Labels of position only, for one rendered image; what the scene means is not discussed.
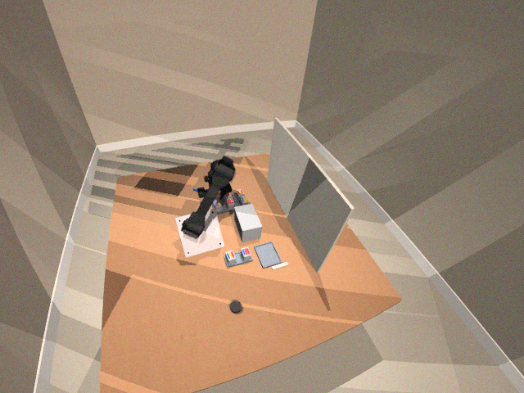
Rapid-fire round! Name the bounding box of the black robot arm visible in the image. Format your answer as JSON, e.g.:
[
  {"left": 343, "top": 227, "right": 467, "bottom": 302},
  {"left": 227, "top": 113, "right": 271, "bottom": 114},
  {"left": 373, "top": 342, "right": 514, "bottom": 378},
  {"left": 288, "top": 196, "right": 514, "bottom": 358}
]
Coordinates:
[{"left": 181, "top": 156, "right": 236, "bottom": 239}]

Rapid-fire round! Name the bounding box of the dark grey round disc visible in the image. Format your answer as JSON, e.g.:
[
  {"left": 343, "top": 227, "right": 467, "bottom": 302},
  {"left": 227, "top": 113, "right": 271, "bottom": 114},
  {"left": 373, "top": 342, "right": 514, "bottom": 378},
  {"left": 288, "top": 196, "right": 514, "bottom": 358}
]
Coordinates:
[{"left": 229, "top": 300, "right": 242, "bottom": 314}]

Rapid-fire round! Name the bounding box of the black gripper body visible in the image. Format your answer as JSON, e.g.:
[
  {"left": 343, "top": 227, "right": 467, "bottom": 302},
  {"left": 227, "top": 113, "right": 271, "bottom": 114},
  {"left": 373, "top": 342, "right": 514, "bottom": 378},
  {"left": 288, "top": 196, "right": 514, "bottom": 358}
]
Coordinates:
[{"left": 197, "top": 183, "right": 232, "bottom": 198}]

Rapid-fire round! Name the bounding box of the white flat bar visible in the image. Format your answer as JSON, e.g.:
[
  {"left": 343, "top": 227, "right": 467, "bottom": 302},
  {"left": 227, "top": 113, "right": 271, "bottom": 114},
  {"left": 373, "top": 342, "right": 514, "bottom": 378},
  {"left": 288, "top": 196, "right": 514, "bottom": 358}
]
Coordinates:
[{"left": 272, "top": 262, "right": 288, "bottom": 270}]

